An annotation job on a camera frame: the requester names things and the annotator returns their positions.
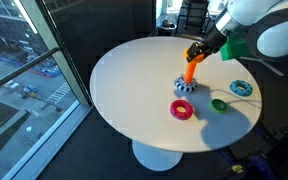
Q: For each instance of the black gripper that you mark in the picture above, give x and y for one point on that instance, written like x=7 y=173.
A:
x=215 y=40

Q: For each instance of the black metal rack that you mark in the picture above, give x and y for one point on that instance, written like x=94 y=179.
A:
x=194 y=16

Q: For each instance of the orange stacking peg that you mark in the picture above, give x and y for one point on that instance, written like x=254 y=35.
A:
x=190 y=72

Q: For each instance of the metal window railing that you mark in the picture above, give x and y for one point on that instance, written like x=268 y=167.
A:
x=20 y=68

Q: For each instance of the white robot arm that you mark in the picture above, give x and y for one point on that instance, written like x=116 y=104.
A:
x=267 y=23

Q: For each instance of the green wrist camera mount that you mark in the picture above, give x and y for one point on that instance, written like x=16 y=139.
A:
x=234 y=48

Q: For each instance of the white table pedestal base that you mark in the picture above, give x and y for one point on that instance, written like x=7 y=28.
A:
x=157 y=156

